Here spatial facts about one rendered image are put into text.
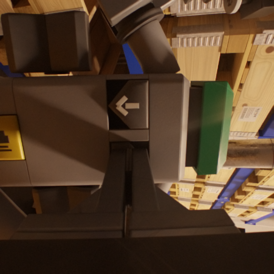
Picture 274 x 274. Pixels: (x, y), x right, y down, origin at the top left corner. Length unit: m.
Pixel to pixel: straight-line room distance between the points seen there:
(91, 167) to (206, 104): 0.11
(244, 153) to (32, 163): 0.89
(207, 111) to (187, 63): 0.89
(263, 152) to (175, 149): 0.84
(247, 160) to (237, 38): 0.52
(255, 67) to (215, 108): 0.94
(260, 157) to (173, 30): 0.67
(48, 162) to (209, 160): 0.13
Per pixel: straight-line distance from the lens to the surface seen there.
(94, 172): 0.17
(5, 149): 0.18
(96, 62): 2.08
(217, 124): 0.17
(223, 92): 0.17
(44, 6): 1.05
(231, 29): 0.98
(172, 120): 0.15
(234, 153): 0.98
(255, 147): 0.99
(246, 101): 1.27
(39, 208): 0.21
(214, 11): 0.92
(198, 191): 2.91
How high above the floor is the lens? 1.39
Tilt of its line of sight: 14 degrees down
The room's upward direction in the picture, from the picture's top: 93 degrees clockwise
